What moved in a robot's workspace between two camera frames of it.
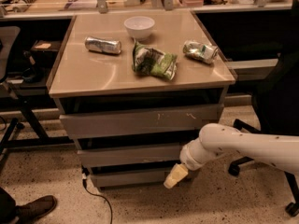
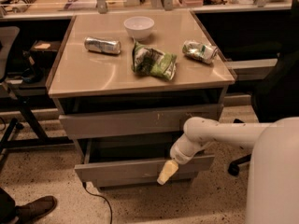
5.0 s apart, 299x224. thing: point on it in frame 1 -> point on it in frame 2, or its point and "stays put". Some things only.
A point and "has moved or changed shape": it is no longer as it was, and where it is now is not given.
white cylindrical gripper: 188,160 -> 180,155
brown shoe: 30,212 stays put
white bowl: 139,27 stays put
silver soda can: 94,44 stays put
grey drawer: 129,158 has moved or changed shape
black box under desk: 44,51 stays put
